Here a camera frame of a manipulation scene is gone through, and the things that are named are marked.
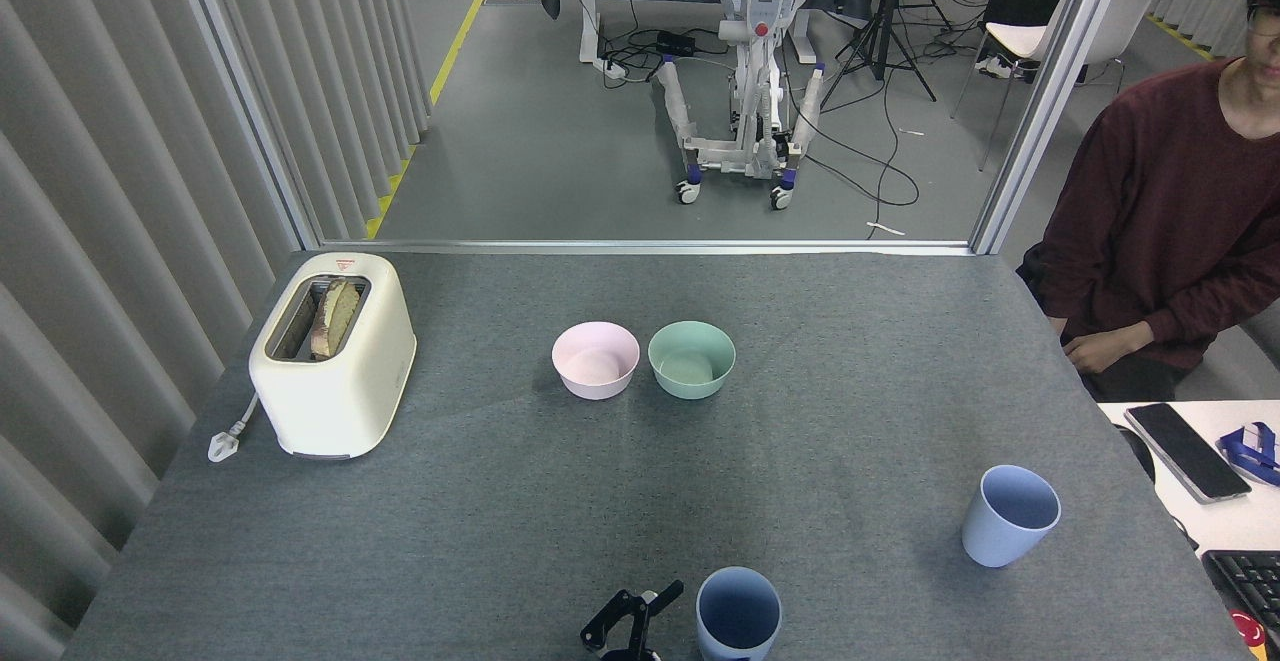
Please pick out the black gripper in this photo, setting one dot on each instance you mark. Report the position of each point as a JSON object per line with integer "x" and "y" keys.
{"x": 630, "y": 657}

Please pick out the white stand on wheels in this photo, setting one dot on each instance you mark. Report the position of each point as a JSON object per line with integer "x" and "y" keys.
{"x": 762, "y": 1}

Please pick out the black power adapter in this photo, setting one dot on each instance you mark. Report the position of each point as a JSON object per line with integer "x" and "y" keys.
{"x": 676, "y": 43}

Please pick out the black keyboard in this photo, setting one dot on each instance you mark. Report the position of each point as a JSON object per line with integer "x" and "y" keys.
{"x": 1250, "y": 581}

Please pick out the red push button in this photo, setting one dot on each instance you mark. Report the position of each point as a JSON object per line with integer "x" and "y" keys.
{"x": 1248, "y": 633}

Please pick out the white side table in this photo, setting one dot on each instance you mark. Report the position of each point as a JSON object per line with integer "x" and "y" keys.
{"x": 1225, "y": 526}

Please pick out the silver post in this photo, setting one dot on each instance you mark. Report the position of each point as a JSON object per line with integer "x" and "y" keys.
{"x": 1060, "y": 71}
{"x": 245, "y": 91}

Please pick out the person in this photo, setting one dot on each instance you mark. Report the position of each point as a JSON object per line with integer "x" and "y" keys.
{"x": 1170, "y": 201}

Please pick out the blue and white tool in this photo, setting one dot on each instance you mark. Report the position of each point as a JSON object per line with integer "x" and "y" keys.
{"x": 1252, "y": 451}

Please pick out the grey chair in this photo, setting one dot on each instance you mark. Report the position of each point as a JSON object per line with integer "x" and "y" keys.
{"x": 1235, "y": 371}

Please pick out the white chair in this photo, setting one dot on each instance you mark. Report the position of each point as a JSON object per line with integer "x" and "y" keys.
{"x": 1015, "y": 39}

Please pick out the black computer mouse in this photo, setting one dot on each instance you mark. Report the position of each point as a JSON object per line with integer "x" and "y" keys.
{"x": 1138, "y": 453}

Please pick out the pink bowl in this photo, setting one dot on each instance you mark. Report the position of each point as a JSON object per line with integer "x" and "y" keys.
{"x": 595, "y": 369}

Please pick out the black smartphone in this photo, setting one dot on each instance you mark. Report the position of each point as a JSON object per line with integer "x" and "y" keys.
{"x": 1187, "y": 452}

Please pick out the green bowl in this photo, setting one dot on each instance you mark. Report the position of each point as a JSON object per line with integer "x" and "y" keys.
{"x": 690, "y": 371}

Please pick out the white sneaker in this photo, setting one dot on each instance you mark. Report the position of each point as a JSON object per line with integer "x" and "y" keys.
{"x": 993, "y": 66}

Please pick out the white power strip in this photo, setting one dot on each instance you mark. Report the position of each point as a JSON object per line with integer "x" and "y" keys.
{"x": 614, "y": 68}

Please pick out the cream white toaster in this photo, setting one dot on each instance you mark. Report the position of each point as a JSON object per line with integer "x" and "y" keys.
{"x": 340, "y": 396}

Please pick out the person's left hand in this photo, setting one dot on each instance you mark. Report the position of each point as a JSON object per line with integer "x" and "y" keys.
{"x": 1105, "y": 349}

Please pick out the toasted bread slice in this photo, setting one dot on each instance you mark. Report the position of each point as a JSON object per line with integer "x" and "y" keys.
{"x": 336, "y": 316}

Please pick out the blue cup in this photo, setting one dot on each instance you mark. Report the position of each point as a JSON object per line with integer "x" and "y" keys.
{"x": 738, "y": 616}
{"x": 992, "y": 539}

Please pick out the silver frame rail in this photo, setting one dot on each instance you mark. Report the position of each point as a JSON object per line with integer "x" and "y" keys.
{"x": 640, "y": 247}

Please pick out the black tripod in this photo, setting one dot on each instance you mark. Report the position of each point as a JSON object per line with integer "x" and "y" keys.
{"x": 885, "y": 11}

